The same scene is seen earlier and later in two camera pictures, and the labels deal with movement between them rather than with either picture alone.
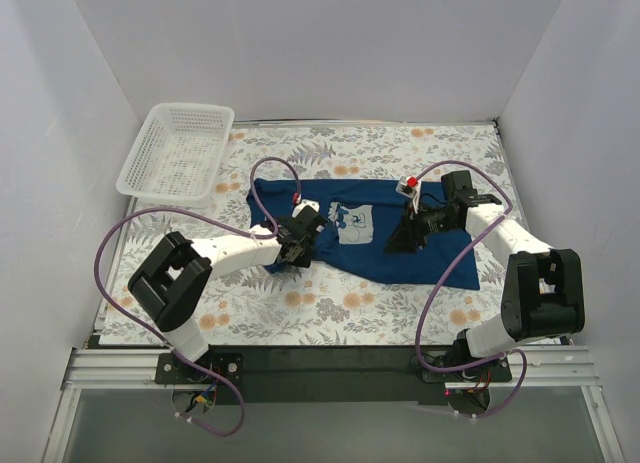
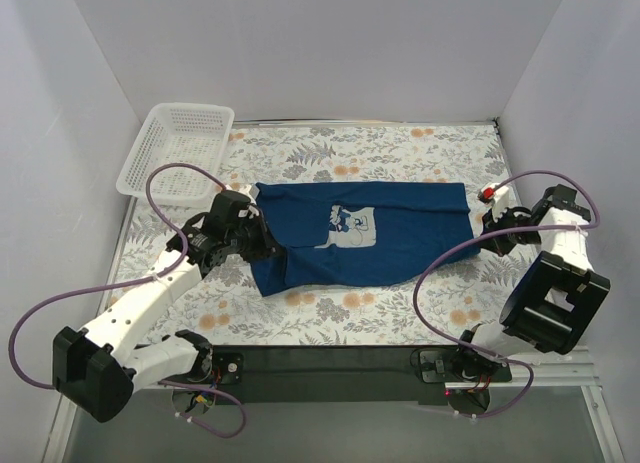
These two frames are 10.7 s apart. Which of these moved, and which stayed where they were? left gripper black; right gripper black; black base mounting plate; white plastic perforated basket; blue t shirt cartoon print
Moved: left gripper black; blue t shirt cartoon print; right gripper black
Stayed: white plastic perforated basket; black base mounting plate
